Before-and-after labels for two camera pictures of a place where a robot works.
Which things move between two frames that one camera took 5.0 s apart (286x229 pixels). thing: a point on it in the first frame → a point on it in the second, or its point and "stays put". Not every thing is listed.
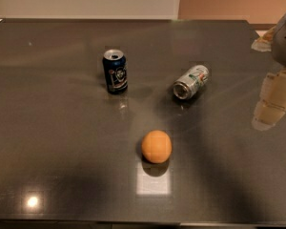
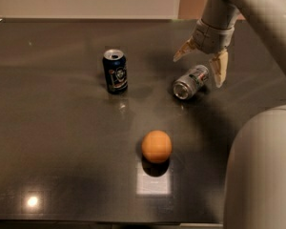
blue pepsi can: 116,72 stays put
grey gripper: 285,43 → 212,38
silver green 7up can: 191,82 stays put
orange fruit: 156,146 stays put
